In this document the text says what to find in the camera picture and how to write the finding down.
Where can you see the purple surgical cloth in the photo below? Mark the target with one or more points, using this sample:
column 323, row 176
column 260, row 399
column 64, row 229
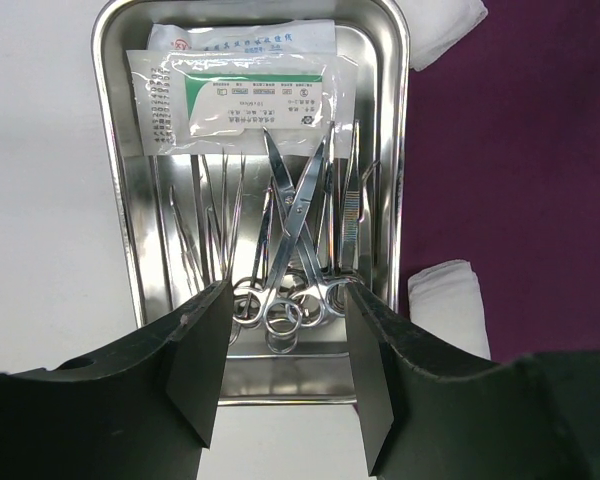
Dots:
column 503, row 170

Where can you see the steel scissors pair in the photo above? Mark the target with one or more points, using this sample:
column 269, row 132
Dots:
column 292, row 225
column 305, row 210

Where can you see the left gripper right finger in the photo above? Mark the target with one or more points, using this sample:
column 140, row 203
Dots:
column 429, row 410

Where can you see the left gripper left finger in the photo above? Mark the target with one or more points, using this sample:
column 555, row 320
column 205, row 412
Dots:
column 141, row 407

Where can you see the white green sterile pouch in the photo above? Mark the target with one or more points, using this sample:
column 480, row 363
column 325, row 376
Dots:
column 208, row 103

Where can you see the steel hemostat bottom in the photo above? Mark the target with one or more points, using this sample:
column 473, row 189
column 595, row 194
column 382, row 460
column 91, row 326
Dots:
column 327, row 279

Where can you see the white blue suture packet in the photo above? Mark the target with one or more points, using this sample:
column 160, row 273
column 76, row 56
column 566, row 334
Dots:
column 299, row 36

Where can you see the steel forceps tweezers ridged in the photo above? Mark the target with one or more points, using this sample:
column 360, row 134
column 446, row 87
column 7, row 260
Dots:
column 350, row 205

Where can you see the white gauze pad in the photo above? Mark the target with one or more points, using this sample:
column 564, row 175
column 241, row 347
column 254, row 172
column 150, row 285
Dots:
column 446, row 301
column 436, row 25

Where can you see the white gauze pad top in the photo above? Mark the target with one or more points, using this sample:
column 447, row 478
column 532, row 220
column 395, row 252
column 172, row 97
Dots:
column 436, row 25

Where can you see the white gauze pad middle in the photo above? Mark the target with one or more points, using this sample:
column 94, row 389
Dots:
column 446, row 301

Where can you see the stainless steel tray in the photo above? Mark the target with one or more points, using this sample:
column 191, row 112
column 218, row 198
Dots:
column 374, row 34

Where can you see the slim steel probe tweezers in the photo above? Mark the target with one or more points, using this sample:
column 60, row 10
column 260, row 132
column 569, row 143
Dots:
column 221, row 223

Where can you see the steel hemostat long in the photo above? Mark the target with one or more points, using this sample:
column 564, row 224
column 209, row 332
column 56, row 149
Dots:
column 260, row 267

